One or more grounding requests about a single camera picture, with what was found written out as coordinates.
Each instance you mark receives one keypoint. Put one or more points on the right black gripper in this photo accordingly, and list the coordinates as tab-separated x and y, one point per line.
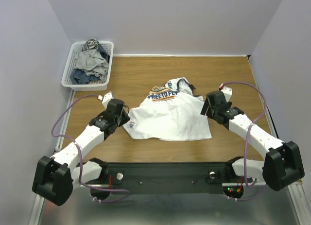
206	108

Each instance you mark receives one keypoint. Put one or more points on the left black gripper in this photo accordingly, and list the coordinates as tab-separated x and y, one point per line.
126	118

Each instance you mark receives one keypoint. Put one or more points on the white printed tank top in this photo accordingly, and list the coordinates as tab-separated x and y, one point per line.
170	112

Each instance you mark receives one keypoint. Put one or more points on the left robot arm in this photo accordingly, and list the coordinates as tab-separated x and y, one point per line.
56	177

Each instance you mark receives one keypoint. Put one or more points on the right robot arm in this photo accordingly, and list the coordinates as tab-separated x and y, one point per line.
282	163

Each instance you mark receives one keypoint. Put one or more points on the navy blue tank top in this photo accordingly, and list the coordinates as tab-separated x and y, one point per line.
79	77

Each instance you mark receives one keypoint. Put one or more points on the grey tank top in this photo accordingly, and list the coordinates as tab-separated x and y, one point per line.
92	63

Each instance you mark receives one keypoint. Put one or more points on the patterned dark tank top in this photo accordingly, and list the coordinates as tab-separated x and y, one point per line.
91	44

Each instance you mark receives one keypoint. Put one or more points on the white plastic basket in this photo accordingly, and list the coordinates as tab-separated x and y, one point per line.
106	49

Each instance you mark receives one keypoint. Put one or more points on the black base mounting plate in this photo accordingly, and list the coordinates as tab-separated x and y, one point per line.
168	178

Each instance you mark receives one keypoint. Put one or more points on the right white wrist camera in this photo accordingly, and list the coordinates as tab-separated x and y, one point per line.
227	91

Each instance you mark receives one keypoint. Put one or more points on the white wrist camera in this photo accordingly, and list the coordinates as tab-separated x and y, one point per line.
227	91
105	99

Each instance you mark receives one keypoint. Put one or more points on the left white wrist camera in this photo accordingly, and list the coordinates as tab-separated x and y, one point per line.
105	99

